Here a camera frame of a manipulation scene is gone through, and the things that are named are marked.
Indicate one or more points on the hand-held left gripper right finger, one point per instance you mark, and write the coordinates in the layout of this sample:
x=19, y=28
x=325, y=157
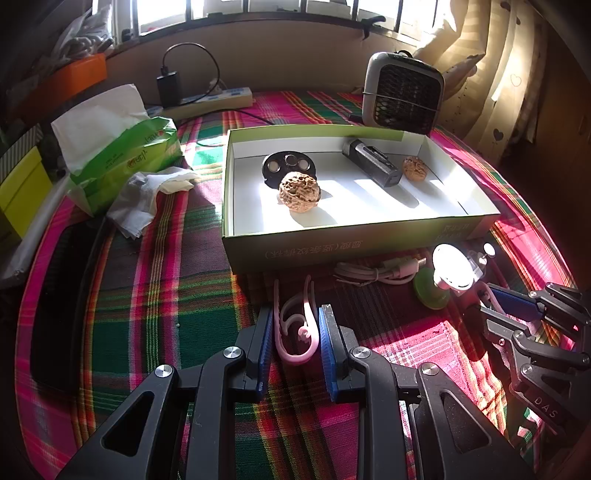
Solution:
x=327, y=355

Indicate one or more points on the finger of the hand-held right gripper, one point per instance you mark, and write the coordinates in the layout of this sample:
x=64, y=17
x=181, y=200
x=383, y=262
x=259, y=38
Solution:
x=512, y=302
x=501, y=325

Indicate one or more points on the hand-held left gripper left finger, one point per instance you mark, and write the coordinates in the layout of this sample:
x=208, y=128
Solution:
x=264, y=350

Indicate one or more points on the pink ear hook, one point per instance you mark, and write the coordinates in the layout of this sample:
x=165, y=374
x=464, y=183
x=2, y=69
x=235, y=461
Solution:
x=295, y=362

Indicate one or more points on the green and white cardboard box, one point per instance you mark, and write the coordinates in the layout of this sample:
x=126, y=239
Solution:
x=346, y=207

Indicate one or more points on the large brown walnut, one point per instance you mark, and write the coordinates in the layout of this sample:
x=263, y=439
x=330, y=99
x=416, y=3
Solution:
x=300, y=191

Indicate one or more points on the small brown walnut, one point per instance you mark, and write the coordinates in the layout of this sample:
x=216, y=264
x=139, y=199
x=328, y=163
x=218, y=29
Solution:
x=414, y=168

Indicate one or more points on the black disc with round holes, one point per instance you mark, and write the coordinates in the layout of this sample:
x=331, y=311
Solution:
x=286, y=173

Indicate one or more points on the black rectangular device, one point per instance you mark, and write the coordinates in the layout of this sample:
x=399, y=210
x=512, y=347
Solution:
x=369, y=159

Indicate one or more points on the plaid blanket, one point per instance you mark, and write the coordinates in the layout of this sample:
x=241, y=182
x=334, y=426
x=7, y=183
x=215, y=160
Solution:
x=138, y=300

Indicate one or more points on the crumpled white tissue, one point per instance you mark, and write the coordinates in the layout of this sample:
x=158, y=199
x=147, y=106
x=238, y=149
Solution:
x=138, y=203

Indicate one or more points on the long black flat object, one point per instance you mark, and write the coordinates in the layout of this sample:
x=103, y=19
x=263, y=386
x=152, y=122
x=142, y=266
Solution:
x=60, y=300

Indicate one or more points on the grey desk fan heater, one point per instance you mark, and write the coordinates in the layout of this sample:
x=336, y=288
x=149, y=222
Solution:
x=401, y=99

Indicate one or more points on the cream heart print curtain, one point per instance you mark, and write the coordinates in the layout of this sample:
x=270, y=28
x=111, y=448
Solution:
x=498, y=69

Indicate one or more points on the green tissue pack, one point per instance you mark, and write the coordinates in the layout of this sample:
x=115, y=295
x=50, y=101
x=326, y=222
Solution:
x=124, y=152

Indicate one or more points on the white power strip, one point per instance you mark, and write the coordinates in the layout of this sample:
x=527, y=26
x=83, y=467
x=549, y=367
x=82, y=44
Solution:
x=221, y=99

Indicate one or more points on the white power plug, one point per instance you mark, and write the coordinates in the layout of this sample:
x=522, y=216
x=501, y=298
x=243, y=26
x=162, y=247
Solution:
x=217, y=86

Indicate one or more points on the black charger adapter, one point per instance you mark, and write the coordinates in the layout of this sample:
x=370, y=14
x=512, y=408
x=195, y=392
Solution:
x=168, y=88

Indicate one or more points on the yellow green box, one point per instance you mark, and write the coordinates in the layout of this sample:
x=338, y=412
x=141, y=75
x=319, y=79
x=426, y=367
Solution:
x=23, y=194

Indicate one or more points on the striped grey box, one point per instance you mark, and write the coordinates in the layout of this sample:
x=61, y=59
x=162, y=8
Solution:
x=21, y=152

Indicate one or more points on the orange box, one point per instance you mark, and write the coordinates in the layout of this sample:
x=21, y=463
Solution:
x=78, y=71

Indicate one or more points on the plastic bags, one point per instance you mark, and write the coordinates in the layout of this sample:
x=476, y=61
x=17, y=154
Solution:
x=78, y=37

